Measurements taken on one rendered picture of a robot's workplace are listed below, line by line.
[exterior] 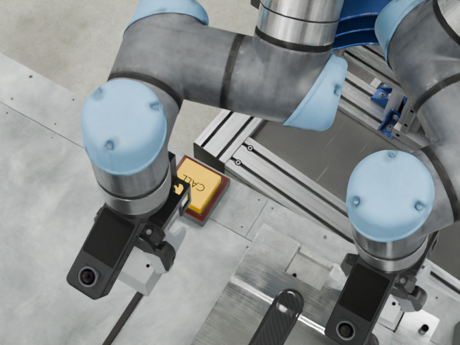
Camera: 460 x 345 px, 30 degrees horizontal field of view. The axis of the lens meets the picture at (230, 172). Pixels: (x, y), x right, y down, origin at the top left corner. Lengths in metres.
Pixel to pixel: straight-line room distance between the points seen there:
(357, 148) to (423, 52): 1.17
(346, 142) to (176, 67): 1.20
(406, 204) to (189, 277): 0.54
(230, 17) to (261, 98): 1.59
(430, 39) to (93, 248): 0.41
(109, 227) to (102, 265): 0.04
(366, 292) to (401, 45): 0.27
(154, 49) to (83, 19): 1.60
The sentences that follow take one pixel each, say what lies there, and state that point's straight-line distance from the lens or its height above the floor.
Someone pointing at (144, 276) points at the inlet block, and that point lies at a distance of 1.06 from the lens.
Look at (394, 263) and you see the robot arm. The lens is 0.86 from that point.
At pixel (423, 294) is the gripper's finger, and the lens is 0.99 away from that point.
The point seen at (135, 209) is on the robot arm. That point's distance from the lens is 0.86.
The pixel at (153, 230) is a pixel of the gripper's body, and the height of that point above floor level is 1.09.
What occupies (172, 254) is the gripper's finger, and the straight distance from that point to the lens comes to 0.98.
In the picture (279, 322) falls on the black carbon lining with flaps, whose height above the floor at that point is 0.88.
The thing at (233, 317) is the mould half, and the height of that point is 0.89.
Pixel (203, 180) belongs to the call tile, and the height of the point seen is 0.84.
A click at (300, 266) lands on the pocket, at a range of 1.17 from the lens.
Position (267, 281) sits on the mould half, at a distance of 1.13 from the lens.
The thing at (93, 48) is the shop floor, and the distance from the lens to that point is 2.36.
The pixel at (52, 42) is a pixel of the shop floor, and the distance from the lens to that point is 2.38.
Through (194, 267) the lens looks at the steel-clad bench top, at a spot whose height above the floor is 0.80.
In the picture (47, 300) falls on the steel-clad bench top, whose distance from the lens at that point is 1.24.
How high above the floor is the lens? 1.97
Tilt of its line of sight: 66 degrees down
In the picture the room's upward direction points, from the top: 2 degrees clockwise
